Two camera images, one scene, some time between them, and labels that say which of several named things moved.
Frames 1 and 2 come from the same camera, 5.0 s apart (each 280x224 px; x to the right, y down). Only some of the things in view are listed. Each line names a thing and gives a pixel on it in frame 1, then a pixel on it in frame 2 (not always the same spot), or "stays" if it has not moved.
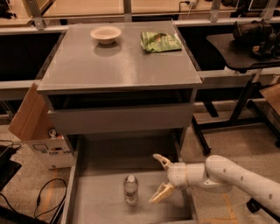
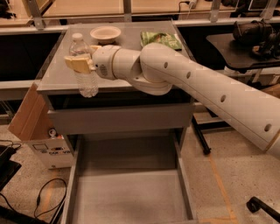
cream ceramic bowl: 106,34 stays
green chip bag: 159,42 stays
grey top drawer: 160,116 stays
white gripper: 177,174 -> 102,61
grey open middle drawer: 96,167 stays
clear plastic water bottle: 131,185 -> 87,83
